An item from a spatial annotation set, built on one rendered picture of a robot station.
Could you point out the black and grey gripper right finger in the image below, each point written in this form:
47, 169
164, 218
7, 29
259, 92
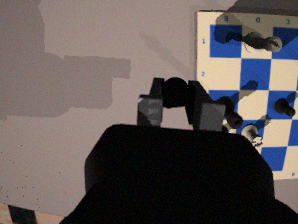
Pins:
203, 113

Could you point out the blue and cream chessboard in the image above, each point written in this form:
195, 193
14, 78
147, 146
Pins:
254, 82

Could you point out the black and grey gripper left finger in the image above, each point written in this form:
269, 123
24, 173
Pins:
150, 107

